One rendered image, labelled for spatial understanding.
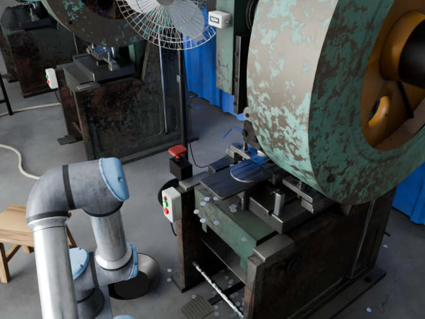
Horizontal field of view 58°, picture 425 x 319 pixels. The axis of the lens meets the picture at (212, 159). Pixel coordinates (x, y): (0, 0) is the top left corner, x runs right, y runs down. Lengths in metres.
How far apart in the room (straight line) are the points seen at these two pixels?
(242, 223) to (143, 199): 1.27
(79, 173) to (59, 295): 0.28
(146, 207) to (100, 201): 1.55
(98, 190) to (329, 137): 0.55
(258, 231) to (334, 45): 0.84
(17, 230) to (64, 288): 1.14
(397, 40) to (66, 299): 0.95
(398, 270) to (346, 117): 1.59
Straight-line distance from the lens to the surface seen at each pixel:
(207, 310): 1.79
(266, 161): 1.54
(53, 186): 0.99
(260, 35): 0.81
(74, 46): 4.51
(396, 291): 2.25
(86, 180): 0.98
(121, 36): 2.47
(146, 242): 2.31
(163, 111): 3.02
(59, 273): 0.98
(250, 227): 1.43
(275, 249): 1.37
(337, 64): 0.76
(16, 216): 2.17
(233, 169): 1.47
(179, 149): 1.64
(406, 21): 1.04
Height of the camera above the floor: 1.61
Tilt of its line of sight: 33 degrees down
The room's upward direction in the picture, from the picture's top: straight up
